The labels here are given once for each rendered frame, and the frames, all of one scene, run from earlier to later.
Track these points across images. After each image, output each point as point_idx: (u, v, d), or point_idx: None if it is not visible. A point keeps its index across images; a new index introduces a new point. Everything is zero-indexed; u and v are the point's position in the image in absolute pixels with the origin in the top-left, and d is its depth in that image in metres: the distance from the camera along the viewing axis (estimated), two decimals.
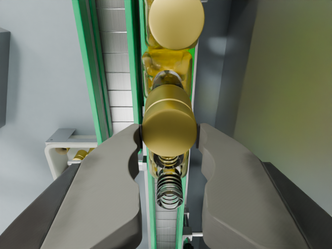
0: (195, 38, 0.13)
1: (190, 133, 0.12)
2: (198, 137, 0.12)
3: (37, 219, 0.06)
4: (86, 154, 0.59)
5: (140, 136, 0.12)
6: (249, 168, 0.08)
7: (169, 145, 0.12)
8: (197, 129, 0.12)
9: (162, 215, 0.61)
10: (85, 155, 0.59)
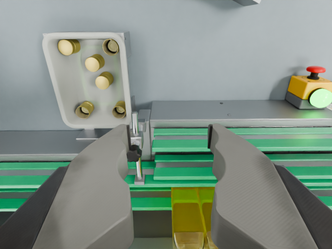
0: None
1: None
2: (210, 137, 0.12)
3: (25, 225, 0.06)
4: (107, 78, 0.48)
5: (128, 136, 0.12)
6: (261, 170, 0.08)
7: None
8: (209, 129, 0.12)
9: None
10: (104, 76, 0.48)
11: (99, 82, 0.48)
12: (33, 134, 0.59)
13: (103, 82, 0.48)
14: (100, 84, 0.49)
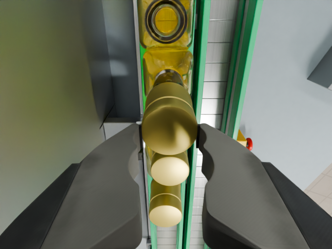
0: (152, 202, 0.20)
1: (155, 173, 0.17)
2: (198, 137, 0.12)
3: (37, 219, 0.06)
4: (192, 113, 0.11)
5: (140, 136, 0.12)
6: (249, 168, 0.08)
7: (170, 165, 0.17)
8: (197, 129, 0.12)
9: None
10: (184, 107, 0.11)
11: (159, 130, 0.12)
12: None
13: (176, 130, 0.12)
14: (161, 139, 0.12)
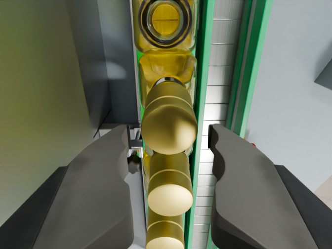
0: (149, 232, 0.17)
1: (152, 202, 0.14)
2: (210, 137, 0.12)
3: (25, 225, 0.06)
4: (192, 113, 0.11)
5: (128, 136, 0.12)
6: (261, 170, 0.08)
7: (170, 194, 0.14)
8: (209, 129, 0.12)
9: None
10: (184, 107, 0.11)
11: (159, 130, 0.12)
12: None
13: (176, 129, 0.12)
14: (161, 138, 0.12)
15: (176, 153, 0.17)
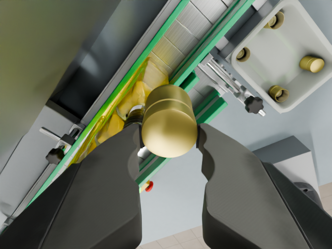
0: None
1: None
2: (198, 137, 0.12)
3: (37, 219, 0.06)
4: None
5: (140, 136, 0.12)
6: (249, 168, 0.08)
7: None
8: (197, 129, 0.12)
9: None
10: None
11: None
12: None
13: None
14: None
15: None
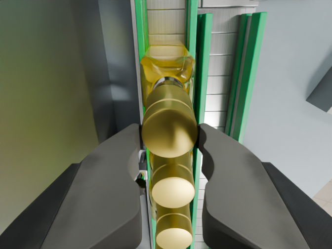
0: None
1: (160, 241, 0.18)
2: (198, 137, 0.12)
3: (37, 219, 0.06)
4: (190, 180, 0.15)
5: (140, 136, 0.12)
6: (249, 168, 0.08)
7: (174, 235, 0.18)
8: (197, 129, 0.12)
9: None
10: (184, 177, 0.15)
11: (165, 192, 0.15)
12: None
13: (179, 192, 0.15)
14: (167, 197, 0.15)
15: None
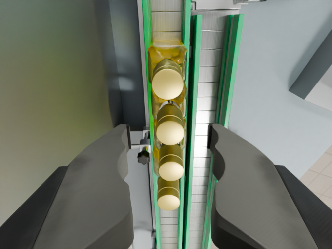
0: (159, 193, 0.29)
1: (161, 172, 0.26)
2: (210, 137, 0.12)
3: (25, 225, 0.06)
4: (181, 124, 0.23)
5: (128, 136, 0.12)
6: (261, 170, 0.08)
7: (171, 167, 0.26)
8: (209, 129, 0.12)
9: None
10: (177, 121, 0.23)
11: (165, 132, 0.23)
12: None
13: (174, 132, 0.23)
14: (166, 136, 0.23)
15: (174, 146, 0.28)
